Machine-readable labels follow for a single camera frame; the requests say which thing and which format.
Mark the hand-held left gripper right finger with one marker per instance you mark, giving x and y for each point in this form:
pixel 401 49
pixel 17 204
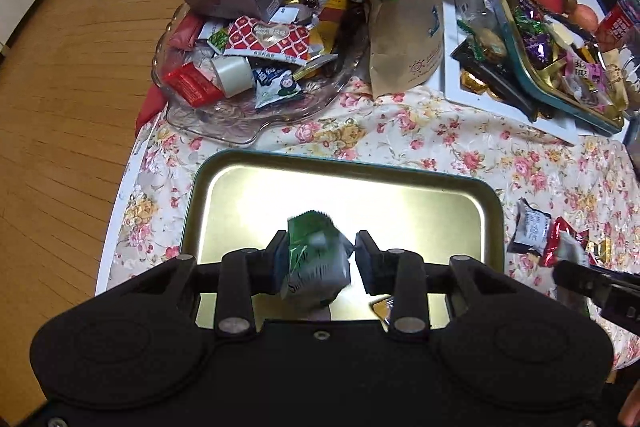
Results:
pixel 362 264

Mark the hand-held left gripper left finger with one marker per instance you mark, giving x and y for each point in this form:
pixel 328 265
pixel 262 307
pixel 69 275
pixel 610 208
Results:
pixel 282 264

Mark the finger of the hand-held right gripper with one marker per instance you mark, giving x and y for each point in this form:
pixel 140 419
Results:
pixel 580 278

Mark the white strip snack packet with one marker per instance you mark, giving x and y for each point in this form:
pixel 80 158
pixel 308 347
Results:
pixel 572 249

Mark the green snack packet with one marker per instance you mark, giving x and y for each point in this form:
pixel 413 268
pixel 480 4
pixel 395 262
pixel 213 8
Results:
pixel 315 262

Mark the black gold patterned packet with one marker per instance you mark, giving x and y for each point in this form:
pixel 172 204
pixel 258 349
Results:
pixel 600 251

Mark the dark red snack packet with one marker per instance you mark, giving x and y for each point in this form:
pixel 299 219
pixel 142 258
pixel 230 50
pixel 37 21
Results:
pixel 557 242

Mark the orange gold snack packet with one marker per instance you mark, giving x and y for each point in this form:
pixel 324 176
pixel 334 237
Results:
pixel 382 311

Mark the gold metal tin tray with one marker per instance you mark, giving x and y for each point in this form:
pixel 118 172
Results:
pixel 350 197

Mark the grey black snack packet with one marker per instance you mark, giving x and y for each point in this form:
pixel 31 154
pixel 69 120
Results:
pixel 530 227

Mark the floral tablecloth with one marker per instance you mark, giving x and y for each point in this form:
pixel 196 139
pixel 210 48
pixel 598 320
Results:
pixel 400 132

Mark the clear glass plate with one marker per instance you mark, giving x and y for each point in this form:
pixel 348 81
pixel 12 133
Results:
pixel 235 117

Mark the blue white snack packet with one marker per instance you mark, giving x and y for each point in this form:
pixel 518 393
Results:
pixel 275 89

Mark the grey tape roll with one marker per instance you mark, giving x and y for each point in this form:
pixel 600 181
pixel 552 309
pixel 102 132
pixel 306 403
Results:
pixel 232 77

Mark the small red snack packet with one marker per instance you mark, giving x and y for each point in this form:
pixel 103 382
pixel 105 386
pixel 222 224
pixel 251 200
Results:
pixel 192 84

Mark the beige snack packet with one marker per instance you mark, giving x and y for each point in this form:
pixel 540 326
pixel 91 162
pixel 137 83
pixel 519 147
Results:
pixel 616 79

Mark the white rectangular tray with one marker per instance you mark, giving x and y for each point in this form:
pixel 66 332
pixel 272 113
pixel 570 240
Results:
pixel 455 82

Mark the pink snack packet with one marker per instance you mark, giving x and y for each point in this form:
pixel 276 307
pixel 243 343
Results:
pixel 590 71

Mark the black chocolate box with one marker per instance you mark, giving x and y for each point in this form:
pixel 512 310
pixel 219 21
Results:
pixel 490 77

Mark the teal rimmed tin tray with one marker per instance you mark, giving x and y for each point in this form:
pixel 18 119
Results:
pixel 515 67

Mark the red patterned snack packet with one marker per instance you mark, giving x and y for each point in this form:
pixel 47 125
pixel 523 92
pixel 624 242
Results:
pixel 265 39

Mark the pile of wrapped candies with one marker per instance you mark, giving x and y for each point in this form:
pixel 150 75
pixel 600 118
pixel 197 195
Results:
pixel 537 42

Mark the maroon snack packet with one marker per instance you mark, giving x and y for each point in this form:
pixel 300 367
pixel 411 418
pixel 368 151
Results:
pixel 186 32

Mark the red jar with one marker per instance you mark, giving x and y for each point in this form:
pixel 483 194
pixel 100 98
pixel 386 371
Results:
pixel 620 22

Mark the clear glass jar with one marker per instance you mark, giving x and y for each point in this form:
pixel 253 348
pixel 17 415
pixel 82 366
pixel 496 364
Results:
pixel 477 12

